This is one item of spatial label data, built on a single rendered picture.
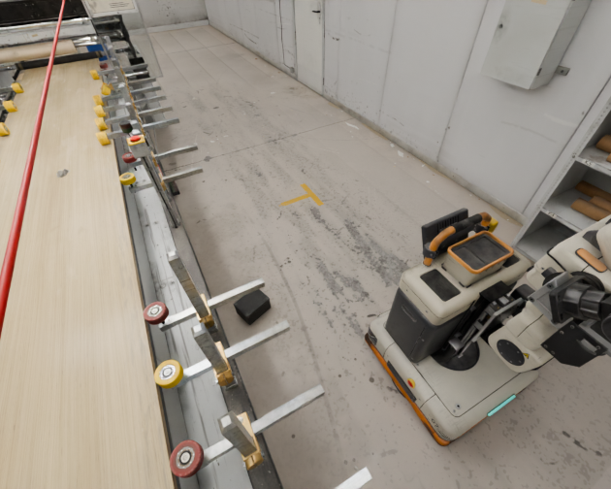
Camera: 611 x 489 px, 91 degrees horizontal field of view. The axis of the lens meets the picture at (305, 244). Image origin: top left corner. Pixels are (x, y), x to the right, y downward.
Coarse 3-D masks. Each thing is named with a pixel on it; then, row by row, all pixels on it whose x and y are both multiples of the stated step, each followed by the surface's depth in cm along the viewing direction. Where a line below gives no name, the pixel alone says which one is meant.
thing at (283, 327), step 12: (288, 324) 110; (264, 336) 107; (276, 336) 110; (228, 348) 105; (240, 348) 104; (252, 348) 107; (204, 360) 102; (228, 360) 104; (192, 372) 99; (204, 372) 101; (180, 384) 99
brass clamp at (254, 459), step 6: (246, 414) 91; (246, 420) 90; (246, 426) 89; (252, 432) 88; (252, 438) 87; (258, 444) 88; (258, 450) 84; (246, 456) 84; (252, 456) 84; (258, 456) 84; (246, 462) 83; (252, 462) 83; (258, 462) 84; (246, 468) 83; (252, 468) 85
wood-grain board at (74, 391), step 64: (64, 128) 218; (0, 192) 165; (64, 192) 163; (0, 256) 131; (64, 256) 130; (128, 256) 128; (64, 320) 108; (128, 320) 107; (0, 384) 93; (64, 384) 92; (128, 384) 92; (0, 448) 81; (64, 448) 81; (128, 448) 80
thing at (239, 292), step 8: (256, 280) 128; (240, 288) 125; (248, 288) 125; (256, 288) 127; (224, 296) 123; (232, 296) 123; (240, 296) 125; (208, 304) 120; (216, 304) 121; (224, 304) 123; (184, 312) 118; (192, 312) 118; (168, 320) 115; (176, 320) 116; (184, 320) 118; (160, 328) 114; (168, 328) 116
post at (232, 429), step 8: (224, 416) 65; (232, 416) 66; (224, 424) 64; (232, 424) 64; (240, 424) 71; (224, 432) 64; (232, 432) 66; (240, 432) 68; (232, 440) 70; (240, 440) 72; (248, 440) 76; (240, 448) 76; (248, 448) 80
